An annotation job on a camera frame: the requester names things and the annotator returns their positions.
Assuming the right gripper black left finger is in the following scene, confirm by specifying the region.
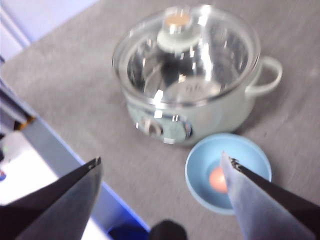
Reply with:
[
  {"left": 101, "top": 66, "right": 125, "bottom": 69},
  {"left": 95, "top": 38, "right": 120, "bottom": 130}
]
[{"left": 0, "top": 156, "right": 104, "bottom": 240}]

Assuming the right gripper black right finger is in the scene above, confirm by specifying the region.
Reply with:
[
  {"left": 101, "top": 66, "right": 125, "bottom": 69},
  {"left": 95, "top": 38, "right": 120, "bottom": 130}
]
[{"left": 219, "top": 149, "right": 320, "bottom": 240}]

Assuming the brown egg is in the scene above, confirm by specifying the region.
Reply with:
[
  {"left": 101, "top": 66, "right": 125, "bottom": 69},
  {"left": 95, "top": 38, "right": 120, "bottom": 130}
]
[{"left": 208, "top": 167, "right": 230, "bottom": 194}]

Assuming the glass lid with green knob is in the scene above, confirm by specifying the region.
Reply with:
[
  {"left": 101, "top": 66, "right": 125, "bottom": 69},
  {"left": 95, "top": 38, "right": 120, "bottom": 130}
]
[{"left": 112, "top": 3, "right": 262, "bottom": 108}]

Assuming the pale green electric steamer pot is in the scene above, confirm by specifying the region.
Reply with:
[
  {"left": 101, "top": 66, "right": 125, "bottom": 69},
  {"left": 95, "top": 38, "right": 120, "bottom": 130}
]
[{"left": 112, "top": 4, "right": 283, "bottom": 148}]

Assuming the blue ribbed bowl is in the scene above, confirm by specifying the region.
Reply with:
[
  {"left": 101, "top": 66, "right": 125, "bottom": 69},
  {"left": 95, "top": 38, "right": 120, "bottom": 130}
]
[{"left": 184, "top": 133, "right": 273, "bottom": 216}]

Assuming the white box with green light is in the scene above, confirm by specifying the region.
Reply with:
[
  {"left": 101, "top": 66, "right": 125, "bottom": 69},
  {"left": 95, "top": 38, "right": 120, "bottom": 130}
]
[{"left": 1, "top": 131, "right": 28, "bottom": 163}]

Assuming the aluminium frame profile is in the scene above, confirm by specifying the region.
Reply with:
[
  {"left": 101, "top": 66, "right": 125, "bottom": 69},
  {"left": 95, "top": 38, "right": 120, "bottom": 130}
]
[{"left": 0, "top": 81, "right": 36, "bottom": 132}]

